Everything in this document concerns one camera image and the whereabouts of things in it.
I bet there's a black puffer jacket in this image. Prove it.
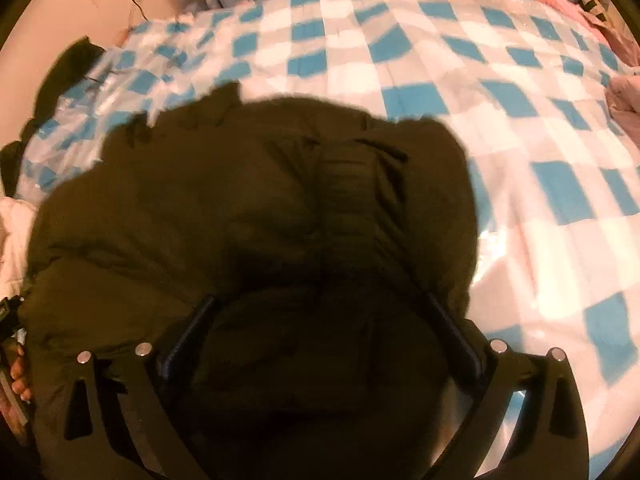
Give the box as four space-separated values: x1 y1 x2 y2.
22 84 477 479

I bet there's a pink clothes pile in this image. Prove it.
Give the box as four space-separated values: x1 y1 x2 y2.
527 0 640 149

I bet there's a person left hand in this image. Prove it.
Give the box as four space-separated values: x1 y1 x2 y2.
1 339 32 446

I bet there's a white quilted jacket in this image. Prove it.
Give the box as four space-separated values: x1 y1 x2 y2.
0 196 37 298

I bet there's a blue white checkered bed cover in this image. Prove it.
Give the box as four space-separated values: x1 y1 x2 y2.
17 0 639 478

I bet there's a black garment by wall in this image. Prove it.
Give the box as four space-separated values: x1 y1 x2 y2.
1 37 105 197

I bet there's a black charging cable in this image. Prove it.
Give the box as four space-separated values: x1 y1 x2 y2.
121 0 151 32

